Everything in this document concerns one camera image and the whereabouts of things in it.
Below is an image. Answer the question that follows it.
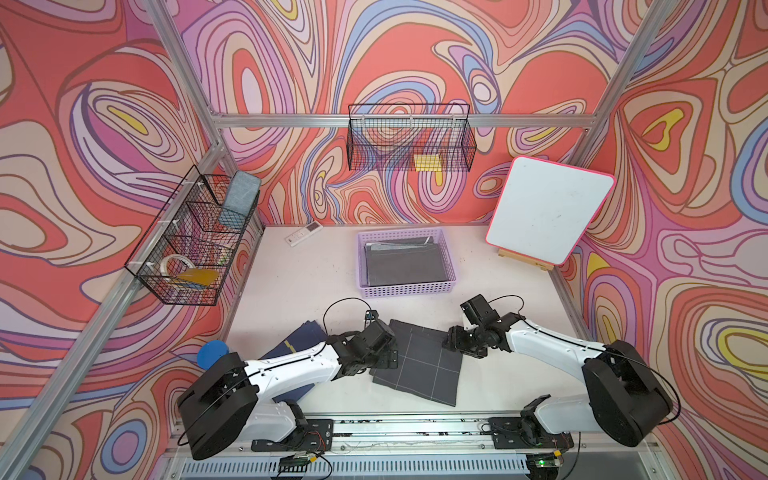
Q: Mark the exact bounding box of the dark grey checked pillowcase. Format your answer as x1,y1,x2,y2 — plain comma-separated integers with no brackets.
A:
370,319,463,407

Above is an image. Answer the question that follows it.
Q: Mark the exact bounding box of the grey blue sponge block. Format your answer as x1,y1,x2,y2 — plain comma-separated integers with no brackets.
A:
223,171,262,216

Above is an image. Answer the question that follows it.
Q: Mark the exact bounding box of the yellow card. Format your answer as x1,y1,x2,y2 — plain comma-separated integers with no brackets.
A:
174,268,220,288

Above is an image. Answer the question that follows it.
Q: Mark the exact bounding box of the black wire basket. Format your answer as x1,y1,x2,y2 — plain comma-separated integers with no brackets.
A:
346,101,477,173
124,166,260,306

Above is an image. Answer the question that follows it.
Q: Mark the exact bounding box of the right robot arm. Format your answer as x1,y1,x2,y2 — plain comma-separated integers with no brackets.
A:
443,294,679,447

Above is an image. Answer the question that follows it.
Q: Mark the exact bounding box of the green circuit board left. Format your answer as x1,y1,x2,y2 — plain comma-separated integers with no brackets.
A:
278,453,317,472

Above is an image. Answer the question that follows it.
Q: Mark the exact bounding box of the navy yellow-striped pillowcase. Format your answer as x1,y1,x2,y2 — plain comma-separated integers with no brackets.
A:
259,320,330,403

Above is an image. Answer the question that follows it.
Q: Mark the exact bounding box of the clear tape roll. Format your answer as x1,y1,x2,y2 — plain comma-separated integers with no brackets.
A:
159,254,195,277

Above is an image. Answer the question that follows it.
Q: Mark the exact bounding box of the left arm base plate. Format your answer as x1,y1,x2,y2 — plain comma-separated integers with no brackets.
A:
251,419,334,453

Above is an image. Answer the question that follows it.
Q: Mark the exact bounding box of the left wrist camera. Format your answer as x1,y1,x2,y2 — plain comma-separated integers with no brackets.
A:
364,309,379,327

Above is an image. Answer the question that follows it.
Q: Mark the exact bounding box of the black wire basket back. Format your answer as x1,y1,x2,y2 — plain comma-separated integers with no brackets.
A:
346,101,477,173

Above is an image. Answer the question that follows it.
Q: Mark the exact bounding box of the aluminium rail frame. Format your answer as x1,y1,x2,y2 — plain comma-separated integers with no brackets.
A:
150,411,677,479

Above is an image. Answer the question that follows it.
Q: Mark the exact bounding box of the wooden easel stand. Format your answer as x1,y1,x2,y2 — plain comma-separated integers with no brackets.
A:
498,248,554,271

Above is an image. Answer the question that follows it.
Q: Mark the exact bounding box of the green circuit board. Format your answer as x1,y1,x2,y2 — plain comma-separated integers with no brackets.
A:
278,453,317,472
526,450,563,471

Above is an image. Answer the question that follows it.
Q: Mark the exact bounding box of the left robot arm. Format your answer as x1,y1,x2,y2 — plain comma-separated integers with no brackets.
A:
177,318,398,461

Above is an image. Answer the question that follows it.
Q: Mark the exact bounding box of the green circuit board right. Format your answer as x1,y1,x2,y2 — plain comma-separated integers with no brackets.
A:
526,450,563,471

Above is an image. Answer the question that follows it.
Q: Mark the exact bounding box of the black wire basket left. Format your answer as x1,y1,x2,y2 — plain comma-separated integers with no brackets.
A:
124,166,260,306

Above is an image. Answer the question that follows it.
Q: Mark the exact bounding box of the blue-lid clear jar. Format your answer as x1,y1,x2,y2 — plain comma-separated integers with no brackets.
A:
196,340,230,370

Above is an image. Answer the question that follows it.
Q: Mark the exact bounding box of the white board pink frame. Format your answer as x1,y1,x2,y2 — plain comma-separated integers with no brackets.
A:
485,156,616,265

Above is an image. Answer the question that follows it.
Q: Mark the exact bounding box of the purple plastic basket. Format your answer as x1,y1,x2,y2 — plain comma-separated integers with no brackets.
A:
356,227,457,298

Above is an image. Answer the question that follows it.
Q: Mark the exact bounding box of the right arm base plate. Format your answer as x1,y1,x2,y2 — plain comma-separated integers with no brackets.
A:
488,416,575,451

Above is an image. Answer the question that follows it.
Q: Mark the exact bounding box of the white remote control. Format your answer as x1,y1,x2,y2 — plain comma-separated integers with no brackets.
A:
285,221,323,247

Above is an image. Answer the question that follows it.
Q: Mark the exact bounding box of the plain grey pillowcase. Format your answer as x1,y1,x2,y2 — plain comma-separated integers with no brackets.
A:
364,236,449,287

